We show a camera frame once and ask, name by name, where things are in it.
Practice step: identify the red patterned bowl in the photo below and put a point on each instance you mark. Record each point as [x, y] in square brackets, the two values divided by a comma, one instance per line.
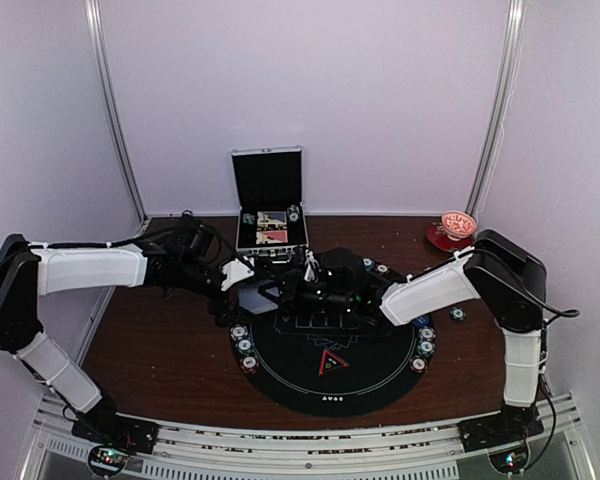
[458, 225]

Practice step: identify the blue chips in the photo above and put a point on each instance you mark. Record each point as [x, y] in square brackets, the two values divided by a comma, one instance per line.
[426, 333]
[238, 332]

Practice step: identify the teal chip stack in case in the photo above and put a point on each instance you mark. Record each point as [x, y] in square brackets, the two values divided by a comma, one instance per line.
[248, 219]

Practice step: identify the green chips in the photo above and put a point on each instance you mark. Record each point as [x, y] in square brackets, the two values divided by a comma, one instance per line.
[426, 348]
[369, 264]
[245, 346]

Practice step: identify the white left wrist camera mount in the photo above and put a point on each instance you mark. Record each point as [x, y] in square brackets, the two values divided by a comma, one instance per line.
[236, 271]

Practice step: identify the red saucer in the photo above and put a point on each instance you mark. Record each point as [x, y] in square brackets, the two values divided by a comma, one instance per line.
[438, 238]

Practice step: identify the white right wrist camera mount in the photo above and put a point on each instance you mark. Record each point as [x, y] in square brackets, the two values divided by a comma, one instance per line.
[309, 265]

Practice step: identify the left aluminium frame post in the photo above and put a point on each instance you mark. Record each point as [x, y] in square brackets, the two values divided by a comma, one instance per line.
[96, 32]

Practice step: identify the blue card deck box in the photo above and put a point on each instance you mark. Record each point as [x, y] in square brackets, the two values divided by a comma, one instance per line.
[269, 219]

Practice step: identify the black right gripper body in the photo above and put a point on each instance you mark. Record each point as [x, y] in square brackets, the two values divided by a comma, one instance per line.
[316, 300]

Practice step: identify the aluminium frame post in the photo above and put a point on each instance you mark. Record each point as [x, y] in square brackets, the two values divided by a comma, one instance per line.
[96, 32]
[504, 92]

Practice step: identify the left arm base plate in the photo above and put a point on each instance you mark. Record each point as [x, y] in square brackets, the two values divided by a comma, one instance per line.
[129, 434]

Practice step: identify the red triangle all-in marker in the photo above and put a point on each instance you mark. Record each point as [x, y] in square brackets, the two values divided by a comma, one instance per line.
[330, 363]

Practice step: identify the aluminium poker case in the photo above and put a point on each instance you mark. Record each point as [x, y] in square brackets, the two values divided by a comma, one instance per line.
[269, 179]

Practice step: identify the right aluminium frame post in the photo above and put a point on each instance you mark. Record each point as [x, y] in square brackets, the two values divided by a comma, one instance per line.
[504, 92]

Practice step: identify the red card deck box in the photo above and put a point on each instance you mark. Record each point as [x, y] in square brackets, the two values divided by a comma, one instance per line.
[269, 237]

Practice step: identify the green chip stack in case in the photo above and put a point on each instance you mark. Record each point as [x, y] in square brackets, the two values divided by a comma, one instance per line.
[293, 213]

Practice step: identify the blue small blind button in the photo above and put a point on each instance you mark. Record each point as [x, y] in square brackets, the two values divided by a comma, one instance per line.
[422, 321]

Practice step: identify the orange chips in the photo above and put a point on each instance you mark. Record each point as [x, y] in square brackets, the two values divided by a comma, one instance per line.
[418, 364]
[249, 364]
[382, 269]

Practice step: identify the blue patterned card deck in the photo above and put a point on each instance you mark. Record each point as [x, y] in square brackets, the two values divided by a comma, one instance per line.
[253, 302]

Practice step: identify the round black poker mat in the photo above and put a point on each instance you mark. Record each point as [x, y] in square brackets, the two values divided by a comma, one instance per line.
[289, 348]

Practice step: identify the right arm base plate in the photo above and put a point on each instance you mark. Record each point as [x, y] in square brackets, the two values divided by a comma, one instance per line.
[498, 429]

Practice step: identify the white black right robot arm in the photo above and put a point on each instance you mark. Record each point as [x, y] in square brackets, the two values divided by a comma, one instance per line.
[510, 283]

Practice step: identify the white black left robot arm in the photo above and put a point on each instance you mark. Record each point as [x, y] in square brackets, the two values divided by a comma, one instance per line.
[47, 277]

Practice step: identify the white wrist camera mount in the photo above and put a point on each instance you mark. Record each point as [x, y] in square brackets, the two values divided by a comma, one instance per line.
[236, 271]
[309, 265]

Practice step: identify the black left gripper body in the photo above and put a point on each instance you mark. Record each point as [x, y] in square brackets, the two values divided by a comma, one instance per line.
[216, 307]

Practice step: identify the green blue chip stack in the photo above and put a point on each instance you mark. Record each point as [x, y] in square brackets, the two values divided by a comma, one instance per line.
[457, 314]

